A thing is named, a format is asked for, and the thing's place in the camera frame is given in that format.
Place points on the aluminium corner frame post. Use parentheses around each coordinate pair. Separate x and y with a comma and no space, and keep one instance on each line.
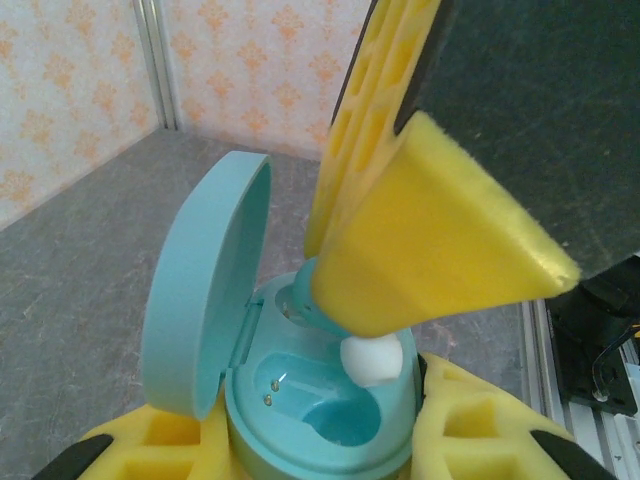
(160,65)

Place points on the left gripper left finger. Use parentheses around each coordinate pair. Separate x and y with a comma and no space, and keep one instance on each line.
(165,440)

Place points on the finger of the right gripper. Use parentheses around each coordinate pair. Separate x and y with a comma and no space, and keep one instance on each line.
(360,115)
(440,240)

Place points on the mint green earbud charging case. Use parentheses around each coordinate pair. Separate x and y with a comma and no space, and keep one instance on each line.
(200,280)

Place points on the aluminium base frame rail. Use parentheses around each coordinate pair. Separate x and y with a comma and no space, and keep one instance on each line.
(542,360)

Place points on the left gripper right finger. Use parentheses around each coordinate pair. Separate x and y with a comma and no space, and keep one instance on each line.
(470,430)

